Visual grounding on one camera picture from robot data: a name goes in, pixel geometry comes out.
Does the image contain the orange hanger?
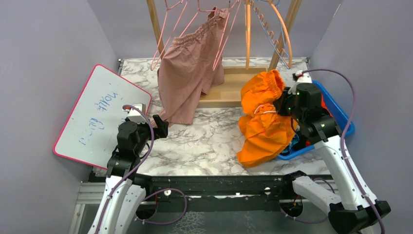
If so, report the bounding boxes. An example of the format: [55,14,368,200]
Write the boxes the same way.
[250,0,294,68]
[244,0,251,70]

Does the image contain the black mounting rail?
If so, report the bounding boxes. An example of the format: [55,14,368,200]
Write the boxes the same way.
[87,174,333,214]

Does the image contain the blue shark print shorts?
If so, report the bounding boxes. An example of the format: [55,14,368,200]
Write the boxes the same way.
[280,134,300,156]

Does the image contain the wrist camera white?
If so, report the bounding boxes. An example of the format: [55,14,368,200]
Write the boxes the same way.
[123,103,146,124]
[287,70,313,95]

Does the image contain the light blue wire hanger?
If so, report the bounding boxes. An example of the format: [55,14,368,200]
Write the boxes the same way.
[256,0,291,70]

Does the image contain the orange shorts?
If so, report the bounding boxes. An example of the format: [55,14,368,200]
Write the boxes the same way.
[237,69,296,168]

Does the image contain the whiteboard with pink frame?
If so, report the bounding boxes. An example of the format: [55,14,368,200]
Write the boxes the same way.
[53,64,152,168]

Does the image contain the pink hanger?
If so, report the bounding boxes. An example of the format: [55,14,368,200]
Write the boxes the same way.
[212,0,241,71]
[150,0,189,71]
[177,0,217,37]

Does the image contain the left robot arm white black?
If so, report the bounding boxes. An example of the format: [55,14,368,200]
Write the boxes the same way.
[88,115,169,234]

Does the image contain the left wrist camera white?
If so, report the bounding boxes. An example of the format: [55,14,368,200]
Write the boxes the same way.
[123,103,146,124]

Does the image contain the pink beige shorts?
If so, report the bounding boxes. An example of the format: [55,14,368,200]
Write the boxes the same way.
[157,7,229,125]

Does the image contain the blue plastic bin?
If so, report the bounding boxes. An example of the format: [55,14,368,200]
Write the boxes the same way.
[280,81,349,160]

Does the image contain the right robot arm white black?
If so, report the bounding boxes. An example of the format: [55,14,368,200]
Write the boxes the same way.
[274,83,391,234]

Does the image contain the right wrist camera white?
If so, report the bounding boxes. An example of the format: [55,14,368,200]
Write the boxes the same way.
[287,70,313,95]

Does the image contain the wooden clothes rack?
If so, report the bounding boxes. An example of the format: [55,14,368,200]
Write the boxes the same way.
[146,0,302,108]

